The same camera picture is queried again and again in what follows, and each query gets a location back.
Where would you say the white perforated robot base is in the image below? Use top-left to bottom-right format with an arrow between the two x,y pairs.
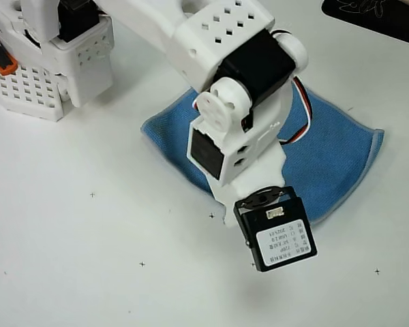
0,61 -> 67,123

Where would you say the black mat with line drawing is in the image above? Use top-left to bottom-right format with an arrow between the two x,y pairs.
321,0 -> 409,48

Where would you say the red white black servo cable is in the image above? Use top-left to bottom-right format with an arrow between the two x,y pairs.
278,76 -> 314,147

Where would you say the blue microfibre cloth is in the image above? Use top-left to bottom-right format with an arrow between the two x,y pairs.
140,84 -> 385,225

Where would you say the orange and black clamp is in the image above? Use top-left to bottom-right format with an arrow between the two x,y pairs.
0,24 -> 18,75

